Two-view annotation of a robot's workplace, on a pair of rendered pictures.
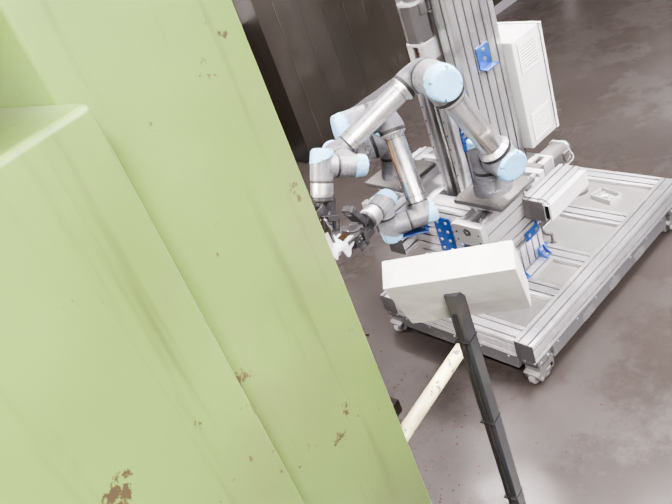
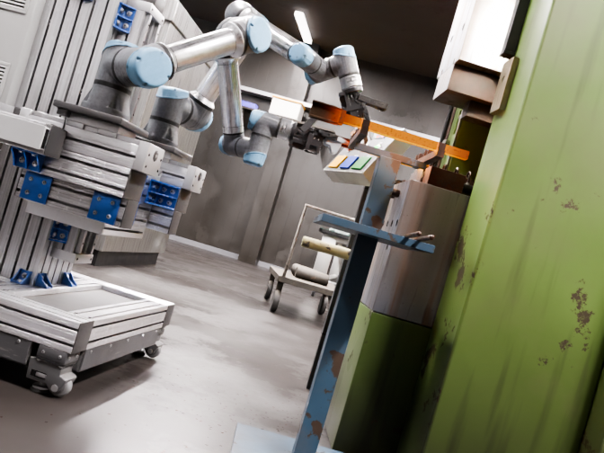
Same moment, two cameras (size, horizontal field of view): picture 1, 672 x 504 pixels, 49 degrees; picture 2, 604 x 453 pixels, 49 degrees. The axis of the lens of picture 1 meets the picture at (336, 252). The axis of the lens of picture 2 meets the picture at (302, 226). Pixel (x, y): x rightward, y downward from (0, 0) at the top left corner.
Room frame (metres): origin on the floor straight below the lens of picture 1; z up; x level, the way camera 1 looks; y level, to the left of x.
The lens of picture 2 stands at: (3.93, 1.46, 0.63)
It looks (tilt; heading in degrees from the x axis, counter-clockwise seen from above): 1 degrees up; 220
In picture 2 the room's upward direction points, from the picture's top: 16 degrees clockwise
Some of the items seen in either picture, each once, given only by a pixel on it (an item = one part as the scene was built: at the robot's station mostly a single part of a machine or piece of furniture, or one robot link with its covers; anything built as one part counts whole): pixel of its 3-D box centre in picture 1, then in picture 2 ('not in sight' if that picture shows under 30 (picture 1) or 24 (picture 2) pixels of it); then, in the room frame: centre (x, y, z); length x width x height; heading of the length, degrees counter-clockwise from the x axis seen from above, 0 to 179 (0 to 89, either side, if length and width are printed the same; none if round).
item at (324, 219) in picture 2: not in sight; (368, 233); (2.38, 0.39, 0.70); 0.40 x 0.30 x 0.02; 42
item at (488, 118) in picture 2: not in sight; (504, 121); (1.75, 0.39, 1.24); 0.30 x 0.07 x 0.06; 133
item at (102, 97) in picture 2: (396, 162); (108, 101); (2.82, -0.38, 0.87); 0.15 x 0.15 x 0.10
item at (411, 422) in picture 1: (430, 393); (353, 255); (1.71, -0.11, 0.62); 0.44 x 0.05 x 0.05; 133
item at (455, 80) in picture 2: not in sight; (497, 99); (1.76, 0.34, 1.32); 0.42 x 0.20 x 0.10; 133
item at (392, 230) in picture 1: (394, 225); (253, 149); (2.31, -0.23, 0.88); 0.11 x 0.08 x 0.11; 87
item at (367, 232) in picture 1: (358, 231); (306, 137); (2.20, -0.10, 0.98); 0.12 x 0.08 x 0.09; 133
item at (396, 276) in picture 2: not in sight; (457, 265); (1.79, 0.39, 0.69); 0.56 x 0.38 x 0.45; 133
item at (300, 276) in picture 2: not in sight; (312, 263); (-0.49, -2.06, 0.45); 1.13 x 0.66 x 0.90; 44
